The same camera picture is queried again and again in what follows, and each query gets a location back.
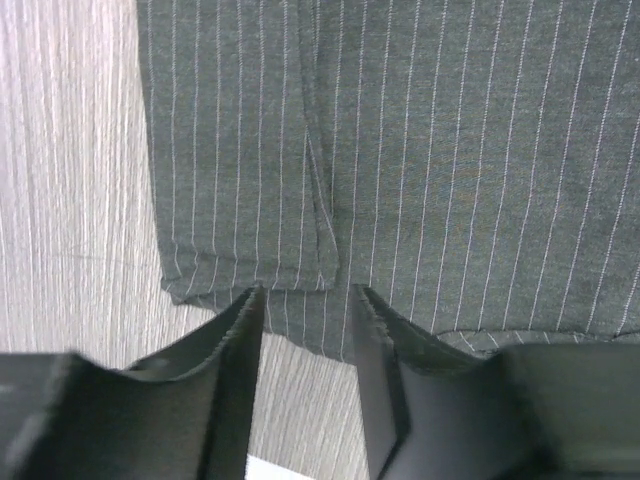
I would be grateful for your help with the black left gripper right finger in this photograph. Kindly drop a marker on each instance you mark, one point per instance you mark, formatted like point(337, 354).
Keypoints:
point(533, 411)

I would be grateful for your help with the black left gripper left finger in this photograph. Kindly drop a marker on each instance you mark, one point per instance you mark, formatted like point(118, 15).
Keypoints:
point(183, 412)

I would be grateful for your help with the grey pinstriped long sleeve shirt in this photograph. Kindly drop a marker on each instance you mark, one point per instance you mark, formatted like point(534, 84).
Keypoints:
point(475, 163)

